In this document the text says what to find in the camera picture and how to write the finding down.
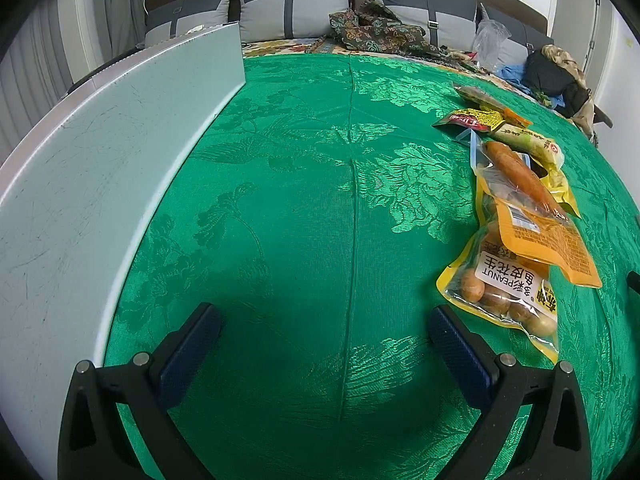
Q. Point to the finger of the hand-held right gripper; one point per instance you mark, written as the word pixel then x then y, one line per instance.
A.
pixel 635 282

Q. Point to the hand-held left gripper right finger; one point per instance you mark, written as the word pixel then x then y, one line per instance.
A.
pixel 462 355

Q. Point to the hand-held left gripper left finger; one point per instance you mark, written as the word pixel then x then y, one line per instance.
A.
pixel 187 355

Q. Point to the yellow peanut packet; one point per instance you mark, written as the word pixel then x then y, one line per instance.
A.
pixel 500 280

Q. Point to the clear sausage packet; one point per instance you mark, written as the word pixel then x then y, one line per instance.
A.
pixel 510 165

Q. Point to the cream green snack packet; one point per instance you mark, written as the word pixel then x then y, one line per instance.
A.
pixel 530 140

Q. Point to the white storage box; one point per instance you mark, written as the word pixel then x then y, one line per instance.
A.
pixel 100 160

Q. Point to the red yellow snack packet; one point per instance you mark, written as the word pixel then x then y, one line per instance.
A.
pixel 467 120

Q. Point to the orange and dark snack packet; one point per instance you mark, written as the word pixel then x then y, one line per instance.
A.
pixel 480 95

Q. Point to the beige patterned garment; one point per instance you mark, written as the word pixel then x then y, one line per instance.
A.
pixel 582 110

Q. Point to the green patterned blanket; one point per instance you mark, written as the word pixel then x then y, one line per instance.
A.
pixel 300 210

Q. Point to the black bag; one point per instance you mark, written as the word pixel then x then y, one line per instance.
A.
pixel 547 77

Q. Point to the white door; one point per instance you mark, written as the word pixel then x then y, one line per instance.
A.
pixel 602 45

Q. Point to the blue cloth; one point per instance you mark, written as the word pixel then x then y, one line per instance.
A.
pixel 512 74

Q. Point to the grey pillow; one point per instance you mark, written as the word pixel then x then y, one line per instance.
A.
pixel 405 2
pixel 195 20
pixel 515 42
pixel 265 10

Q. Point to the clear plastic bag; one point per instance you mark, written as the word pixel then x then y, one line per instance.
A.
pixel 490 42

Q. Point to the grey curtain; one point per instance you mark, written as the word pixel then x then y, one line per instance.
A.
pixel 50 60

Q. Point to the dark patterned cloth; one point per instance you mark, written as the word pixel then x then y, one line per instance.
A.
pixel 385 30

